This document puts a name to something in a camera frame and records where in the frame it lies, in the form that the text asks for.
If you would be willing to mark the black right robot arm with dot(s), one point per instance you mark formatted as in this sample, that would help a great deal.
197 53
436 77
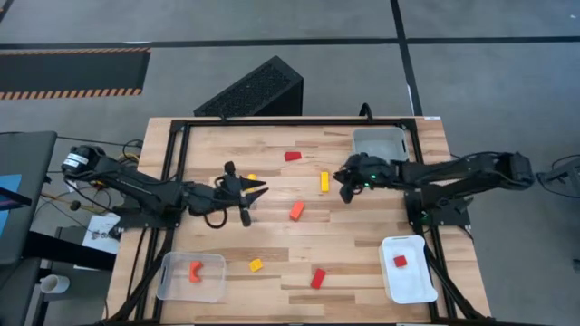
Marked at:
453 174

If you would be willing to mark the black storage box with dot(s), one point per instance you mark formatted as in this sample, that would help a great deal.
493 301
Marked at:
59 251

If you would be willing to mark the clear plastic bin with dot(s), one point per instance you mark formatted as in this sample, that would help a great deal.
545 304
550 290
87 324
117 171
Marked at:
213 290

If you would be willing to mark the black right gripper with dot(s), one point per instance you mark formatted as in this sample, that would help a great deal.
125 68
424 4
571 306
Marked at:
374 174

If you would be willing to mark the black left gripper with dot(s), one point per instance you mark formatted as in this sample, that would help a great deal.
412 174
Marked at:
231 194

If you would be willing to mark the red cube block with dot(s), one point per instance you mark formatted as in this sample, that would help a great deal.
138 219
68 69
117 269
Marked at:
400 261

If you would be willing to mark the red wedge block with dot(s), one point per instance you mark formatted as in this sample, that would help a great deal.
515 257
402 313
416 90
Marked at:
292 156

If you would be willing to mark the grey plastic bin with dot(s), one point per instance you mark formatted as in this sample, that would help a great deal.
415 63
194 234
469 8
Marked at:
380 140

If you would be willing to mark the small yellow brick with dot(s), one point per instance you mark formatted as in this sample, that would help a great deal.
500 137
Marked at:
256 265

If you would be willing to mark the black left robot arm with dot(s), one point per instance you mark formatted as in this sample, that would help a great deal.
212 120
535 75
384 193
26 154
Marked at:
136 188

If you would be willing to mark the red rectangular block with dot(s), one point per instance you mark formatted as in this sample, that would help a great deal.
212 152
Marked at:
318 279

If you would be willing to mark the white plastic bin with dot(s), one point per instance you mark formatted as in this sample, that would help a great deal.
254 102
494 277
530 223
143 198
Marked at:
408 285

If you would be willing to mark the long yellow block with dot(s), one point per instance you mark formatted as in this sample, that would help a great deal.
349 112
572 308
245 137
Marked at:
324 182

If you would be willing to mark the black hazard-striped floor mat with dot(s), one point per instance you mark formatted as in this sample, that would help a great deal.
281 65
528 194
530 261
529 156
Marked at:
68 72

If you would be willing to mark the white paper sheet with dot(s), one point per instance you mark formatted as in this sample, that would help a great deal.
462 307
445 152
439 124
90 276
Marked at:
102 235

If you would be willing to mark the blue screen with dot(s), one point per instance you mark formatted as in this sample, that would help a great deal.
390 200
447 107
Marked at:
9 183

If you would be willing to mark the black side table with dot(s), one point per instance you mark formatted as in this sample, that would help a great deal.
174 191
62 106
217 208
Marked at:
27 154

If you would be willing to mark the short yellow block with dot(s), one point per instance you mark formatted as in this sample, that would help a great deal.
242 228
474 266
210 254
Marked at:
252 176

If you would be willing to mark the white cup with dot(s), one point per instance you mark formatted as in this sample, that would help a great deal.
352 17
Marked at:
54 284

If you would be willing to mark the black mesh computer tower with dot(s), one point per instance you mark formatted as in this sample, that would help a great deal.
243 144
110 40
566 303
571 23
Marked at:
258 88

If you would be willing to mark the orange arch block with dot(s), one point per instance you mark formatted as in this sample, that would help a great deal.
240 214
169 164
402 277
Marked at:
193 271

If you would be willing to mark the black arched clamp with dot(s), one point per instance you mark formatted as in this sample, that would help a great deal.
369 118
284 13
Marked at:
365 105

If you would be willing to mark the orange rectangular block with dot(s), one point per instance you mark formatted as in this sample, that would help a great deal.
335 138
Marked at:
297 211

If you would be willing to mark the black aluminium table frame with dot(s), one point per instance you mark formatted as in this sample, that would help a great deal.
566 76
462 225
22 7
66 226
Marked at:
294 122

